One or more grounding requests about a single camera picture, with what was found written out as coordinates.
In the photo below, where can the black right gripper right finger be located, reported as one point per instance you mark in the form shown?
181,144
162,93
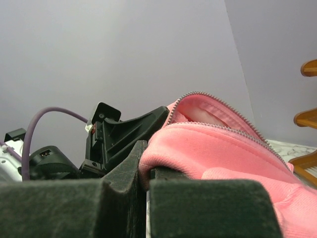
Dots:
179,207

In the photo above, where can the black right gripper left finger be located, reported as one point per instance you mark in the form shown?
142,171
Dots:
110,207

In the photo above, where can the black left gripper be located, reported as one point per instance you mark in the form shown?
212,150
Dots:
110,140

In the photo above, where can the pink zip jacket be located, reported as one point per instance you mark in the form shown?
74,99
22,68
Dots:
205,138

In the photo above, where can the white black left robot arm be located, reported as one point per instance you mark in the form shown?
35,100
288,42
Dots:
18,164

